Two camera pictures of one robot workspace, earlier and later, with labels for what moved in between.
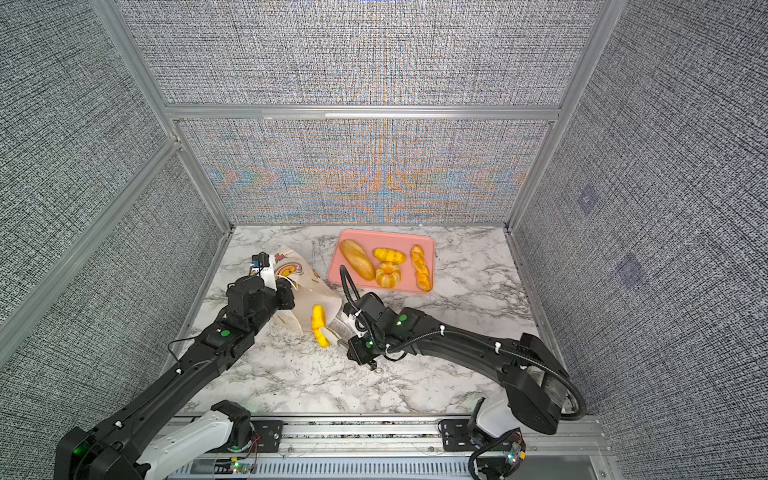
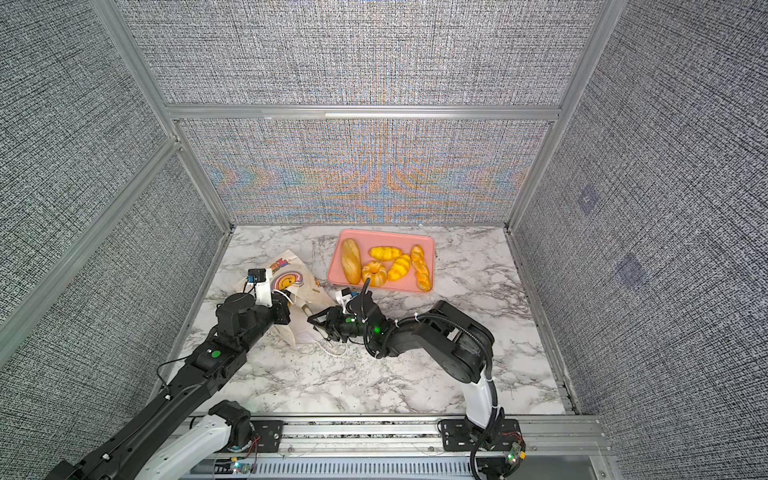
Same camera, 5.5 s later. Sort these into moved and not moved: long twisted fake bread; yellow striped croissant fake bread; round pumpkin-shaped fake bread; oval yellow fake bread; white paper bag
Moved: white paper bag; yellow striped croissant fake bread; round pumpkin-shaped fake bread
Not moved: long twisted fake bread; oval yellow fake bread
